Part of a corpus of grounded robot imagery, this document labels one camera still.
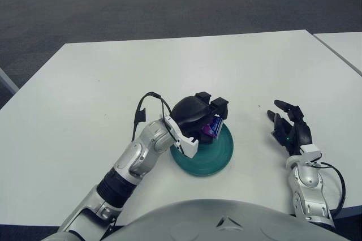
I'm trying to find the teal round plate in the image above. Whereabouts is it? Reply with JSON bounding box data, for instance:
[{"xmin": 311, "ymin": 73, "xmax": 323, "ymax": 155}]
[{"xmin": 170, "ymin": 123, "xmax": 235, "ymax": 178}]

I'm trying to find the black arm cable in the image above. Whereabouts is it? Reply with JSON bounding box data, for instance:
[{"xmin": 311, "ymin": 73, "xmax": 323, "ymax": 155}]
[
  {"xmin": 313, "ymin": 160, "xmax": 347, "ymax": 219},
  {"xmin": 131, "ymin": 92, "xmax": 182, "ymax": 143}
]

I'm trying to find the blue purple gum pack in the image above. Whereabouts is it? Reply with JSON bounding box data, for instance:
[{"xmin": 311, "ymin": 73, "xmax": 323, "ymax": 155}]
[{"xmin": 201, "ymin": 115, "xmax": 224, "ymax": 140}]

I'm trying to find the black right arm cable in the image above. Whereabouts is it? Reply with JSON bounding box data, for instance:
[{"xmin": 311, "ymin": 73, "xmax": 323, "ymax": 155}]
[{"xmin": 313, "ymin": 160, "xmax": 347, "ymax": 219}]

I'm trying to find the grey robot torso shell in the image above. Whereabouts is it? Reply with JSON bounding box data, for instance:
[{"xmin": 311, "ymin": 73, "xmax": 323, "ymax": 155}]
[{"xmin": 36, "ymin": 199, "xmax": 351, "ymax": 241}]

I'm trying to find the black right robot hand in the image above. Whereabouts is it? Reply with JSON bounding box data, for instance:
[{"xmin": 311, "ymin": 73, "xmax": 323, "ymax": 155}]
[{"xmin": 266, "ymin": 99, "xmax": 313, "ymax": 157}]

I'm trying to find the grey desk panel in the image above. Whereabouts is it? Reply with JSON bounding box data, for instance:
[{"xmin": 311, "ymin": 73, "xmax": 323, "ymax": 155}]
[{"xmin": 0, "ymin": 67, "xmax": 19, "ymax": 94}]

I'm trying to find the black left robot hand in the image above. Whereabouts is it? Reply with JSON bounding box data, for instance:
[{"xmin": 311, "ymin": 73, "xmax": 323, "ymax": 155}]
[{"xmin": 171, "ymin": 91, "xmax": 229, "ymax": 144}]

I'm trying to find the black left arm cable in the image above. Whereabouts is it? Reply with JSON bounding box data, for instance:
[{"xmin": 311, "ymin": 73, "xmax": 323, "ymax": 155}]
[{"xmin": 131, "ymin": 92, "xmax": 182, "ymax": 143}]

